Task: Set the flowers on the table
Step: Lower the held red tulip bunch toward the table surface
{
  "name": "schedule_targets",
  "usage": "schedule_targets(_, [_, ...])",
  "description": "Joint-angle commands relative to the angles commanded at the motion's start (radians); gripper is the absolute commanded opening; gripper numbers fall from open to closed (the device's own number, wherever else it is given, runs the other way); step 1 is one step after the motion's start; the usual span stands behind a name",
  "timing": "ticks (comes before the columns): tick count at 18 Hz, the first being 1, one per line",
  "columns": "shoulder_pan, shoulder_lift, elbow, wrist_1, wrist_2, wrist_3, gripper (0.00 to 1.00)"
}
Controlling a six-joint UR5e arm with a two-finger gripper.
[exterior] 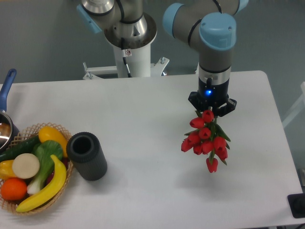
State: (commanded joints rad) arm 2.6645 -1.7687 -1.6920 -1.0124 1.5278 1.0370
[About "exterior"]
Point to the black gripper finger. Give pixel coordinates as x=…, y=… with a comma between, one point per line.
x=197, y=101
x=227, y=108

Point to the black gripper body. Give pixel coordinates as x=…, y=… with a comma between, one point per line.
x=215, y=95

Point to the red tulip bouquet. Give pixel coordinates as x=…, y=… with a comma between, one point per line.
x=207, y=138

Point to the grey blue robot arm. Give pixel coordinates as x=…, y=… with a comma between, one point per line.
x=207, y=26

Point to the black device at edge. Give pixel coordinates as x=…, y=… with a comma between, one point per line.
x=297, y=205

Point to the dark grey ribbed vase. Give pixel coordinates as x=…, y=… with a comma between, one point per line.
x=85, y=152

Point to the yellow lemon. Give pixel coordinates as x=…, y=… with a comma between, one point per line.
x=50, y=133

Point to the yellow banana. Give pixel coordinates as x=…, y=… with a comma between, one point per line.
x=49, y=191

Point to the green bok choy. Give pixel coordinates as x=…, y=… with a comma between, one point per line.
x=43, y=152

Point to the green cucumber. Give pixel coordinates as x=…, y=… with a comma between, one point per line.
x=25, y=146

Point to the woven wicker basket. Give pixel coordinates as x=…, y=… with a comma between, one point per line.
x=10, y=206

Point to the beige round radish slice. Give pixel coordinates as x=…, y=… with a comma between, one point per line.
x=25, y=166

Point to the yellow bell pepper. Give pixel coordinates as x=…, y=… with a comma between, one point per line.
x=6, y=171

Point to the orange fruit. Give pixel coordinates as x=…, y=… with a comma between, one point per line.
x=13, y=189

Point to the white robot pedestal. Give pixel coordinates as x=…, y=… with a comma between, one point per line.
x=129, y=63

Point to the blue handled saucepan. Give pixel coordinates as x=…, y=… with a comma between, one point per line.
x=8, y=130

